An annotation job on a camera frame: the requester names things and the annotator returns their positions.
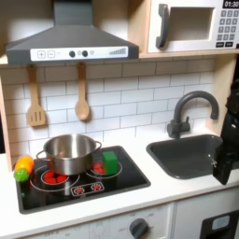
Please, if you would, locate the black dishwasher panel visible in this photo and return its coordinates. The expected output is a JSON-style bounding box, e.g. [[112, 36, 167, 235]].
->
[[199, 209, 239, 239]]

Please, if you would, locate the dark grey sink basin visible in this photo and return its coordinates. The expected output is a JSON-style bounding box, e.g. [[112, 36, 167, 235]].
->
[[146, 134, 239, 180]]

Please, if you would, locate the grey oven knob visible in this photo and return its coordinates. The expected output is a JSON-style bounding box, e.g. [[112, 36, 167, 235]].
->
[[129, 218, 150, 239]]

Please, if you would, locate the grey range hood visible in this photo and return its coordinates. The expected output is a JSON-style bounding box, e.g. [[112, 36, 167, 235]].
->
[[5, 0, 140, 66]]

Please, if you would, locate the orange toy carrot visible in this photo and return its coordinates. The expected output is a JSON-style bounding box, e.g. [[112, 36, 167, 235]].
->
[[13, 154, 35, 183]]

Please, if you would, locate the black toy stove top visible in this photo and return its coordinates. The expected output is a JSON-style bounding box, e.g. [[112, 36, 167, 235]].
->
[[15, 145, 152, 215]]

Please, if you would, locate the steel pot with handles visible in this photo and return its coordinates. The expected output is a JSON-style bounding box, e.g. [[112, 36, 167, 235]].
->
[[35, 134, 103, 176]]

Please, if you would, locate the white toy microwave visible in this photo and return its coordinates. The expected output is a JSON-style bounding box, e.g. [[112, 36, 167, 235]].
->
[[147, 0, 239, 54]]

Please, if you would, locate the green toy block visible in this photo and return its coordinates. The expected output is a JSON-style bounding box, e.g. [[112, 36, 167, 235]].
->
[[101, 150, 120, 176]]

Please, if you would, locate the wooden spoon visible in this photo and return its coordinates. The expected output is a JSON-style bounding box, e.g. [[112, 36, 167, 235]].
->
[[74, 62, 91, 121]]

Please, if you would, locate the wooden slotted spatula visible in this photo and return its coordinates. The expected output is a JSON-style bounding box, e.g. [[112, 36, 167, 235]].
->
[[25, 63, 47, 128]]

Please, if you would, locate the dark grey tap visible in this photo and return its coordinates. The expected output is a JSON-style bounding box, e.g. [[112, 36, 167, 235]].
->
[[166, 90, 220, 140]]

